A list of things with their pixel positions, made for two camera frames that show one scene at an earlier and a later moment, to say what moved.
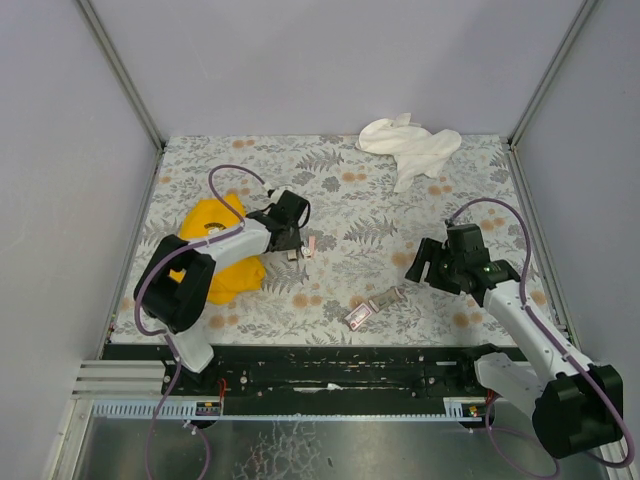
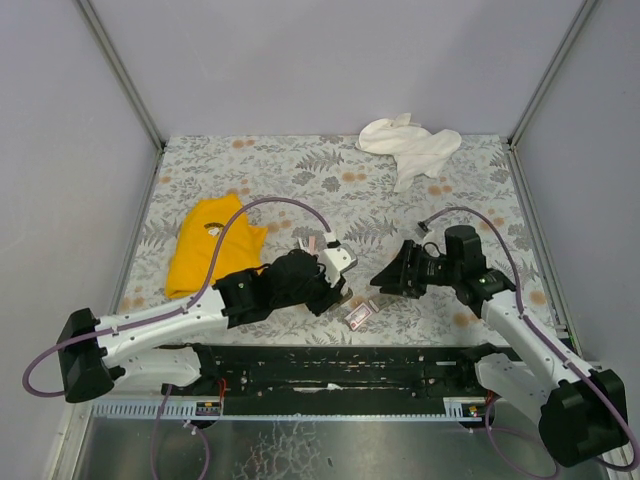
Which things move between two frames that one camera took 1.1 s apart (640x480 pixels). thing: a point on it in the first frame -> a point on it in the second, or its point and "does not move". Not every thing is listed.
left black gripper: [288, 238] -> [327, 298]
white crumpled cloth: [417, 151] does not move
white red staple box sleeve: [357, 316] does not move
